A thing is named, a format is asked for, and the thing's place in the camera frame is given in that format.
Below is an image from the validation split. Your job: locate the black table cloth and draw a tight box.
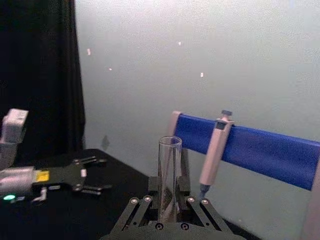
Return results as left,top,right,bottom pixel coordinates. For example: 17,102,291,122
0,148,255,240

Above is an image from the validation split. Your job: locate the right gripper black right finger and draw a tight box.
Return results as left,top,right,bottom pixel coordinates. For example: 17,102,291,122
177,176,232,233

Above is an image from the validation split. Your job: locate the blue rack with grey posts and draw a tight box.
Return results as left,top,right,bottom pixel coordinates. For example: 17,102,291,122
169,110,320,240

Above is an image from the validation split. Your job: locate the grey pipette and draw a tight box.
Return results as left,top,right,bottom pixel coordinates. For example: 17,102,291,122
198,109,236,201

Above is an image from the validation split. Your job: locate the clear plastic tube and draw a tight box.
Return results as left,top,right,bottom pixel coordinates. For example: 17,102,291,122
157,135,182,224

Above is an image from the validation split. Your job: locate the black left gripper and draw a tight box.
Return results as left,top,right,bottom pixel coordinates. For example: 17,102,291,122
31,156,114,196

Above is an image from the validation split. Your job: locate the black curtain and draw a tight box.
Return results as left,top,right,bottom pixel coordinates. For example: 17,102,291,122
0,0,86,167

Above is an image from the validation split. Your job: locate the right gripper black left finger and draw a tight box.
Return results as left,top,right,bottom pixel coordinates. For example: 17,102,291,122
109,176,161,232

